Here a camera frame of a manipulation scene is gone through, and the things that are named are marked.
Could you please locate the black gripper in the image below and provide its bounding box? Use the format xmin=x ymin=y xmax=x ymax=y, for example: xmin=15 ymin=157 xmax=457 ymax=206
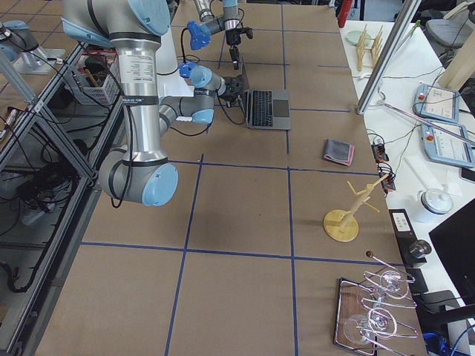
xmin=222 ymin=75 xmax=244 ymax=101
xmin=226 ymin=27 xmax=253 ymax=70

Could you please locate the grey laptop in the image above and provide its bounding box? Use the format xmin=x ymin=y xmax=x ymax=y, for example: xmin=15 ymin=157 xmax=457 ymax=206
xmin=239 ymin=57 xmax=292 ymax=131

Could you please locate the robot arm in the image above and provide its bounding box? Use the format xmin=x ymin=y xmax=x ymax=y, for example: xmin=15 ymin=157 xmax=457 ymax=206
xmin=187 ymin=0 xmax=253 ymax=70
xmin=62 ymin=1 xmax=243 ymax=206

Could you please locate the blue desk lamp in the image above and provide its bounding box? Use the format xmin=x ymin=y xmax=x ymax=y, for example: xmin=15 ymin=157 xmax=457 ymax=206
xmin=178 ymin=21 xmax=211 ymax=78

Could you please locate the pale green plate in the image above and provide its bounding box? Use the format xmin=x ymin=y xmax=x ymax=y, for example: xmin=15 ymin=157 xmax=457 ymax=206
xmin=344 ymin=30 xmax=373 ymax=46

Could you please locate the dark folded wallet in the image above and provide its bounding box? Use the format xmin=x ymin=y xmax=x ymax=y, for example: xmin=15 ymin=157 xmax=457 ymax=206
xmin=323 ymin=139 xmax=355 ymax=166

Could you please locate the wooden dish rack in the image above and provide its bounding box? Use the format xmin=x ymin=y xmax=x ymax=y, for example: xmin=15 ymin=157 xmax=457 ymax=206
xmin=356 ymin=26 xmax=383 ymax=72

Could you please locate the white plastic basket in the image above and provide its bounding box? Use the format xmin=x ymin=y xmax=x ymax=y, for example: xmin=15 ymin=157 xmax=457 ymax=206
xmin=65 ymin=50 xmax=120 ymax=105

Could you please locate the wooden mug tree stand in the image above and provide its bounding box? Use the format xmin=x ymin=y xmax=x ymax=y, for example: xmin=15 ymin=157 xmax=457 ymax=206
xmin=323 ymin=174 xmax=388 ymax=243

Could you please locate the teach pendant far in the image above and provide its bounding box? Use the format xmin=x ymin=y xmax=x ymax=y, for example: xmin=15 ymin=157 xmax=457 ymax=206
xmin=413 ymin=84 xmax=460 ymax=123

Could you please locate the teach pendant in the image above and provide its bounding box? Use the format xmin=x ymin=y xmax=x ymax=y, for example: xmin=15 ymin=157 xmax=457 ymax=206
xmin=413 ymin=84 xmax=460 ymax=123
xmin=421 ymin=122 xmax=474 ymax=168

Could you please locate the teach pendant near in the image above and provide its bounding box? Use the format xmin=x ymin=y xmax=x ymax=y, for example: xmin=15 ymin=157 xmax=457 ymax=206
xmin=421 ymin=122 xmax=474 ymax=168

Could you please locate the white enamel pot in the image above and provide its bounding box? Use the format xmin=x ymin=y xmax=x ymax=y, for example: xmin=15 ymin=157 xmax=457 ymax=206
xmin=413 ymin=188 xmax=453 ymax=223

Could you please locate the black monitor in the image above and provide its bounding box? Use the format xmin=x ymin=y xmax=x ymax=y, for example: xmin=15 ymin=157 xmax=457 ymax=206
xmin=429 ymin=205 xmax=474 ymax=304

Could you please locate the wine glass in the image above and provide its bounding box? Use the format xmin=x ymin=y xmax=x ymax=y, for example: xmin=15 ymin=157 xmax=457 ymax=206
xmin=343 ymin=314 xmax=375 ymax=346

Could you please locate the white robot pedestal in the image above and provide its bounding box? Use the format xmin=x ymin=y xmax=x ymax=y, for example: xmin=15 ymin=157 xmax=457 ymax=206
xmin=156 ymin=28 xmax=193 ymax=99

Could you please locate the aluminium frame post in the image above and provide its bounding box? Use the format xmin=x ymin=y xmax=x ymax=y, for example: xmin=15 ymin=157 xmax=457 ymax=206
xmin=356 ymin=0 xmax=421 ymax=115

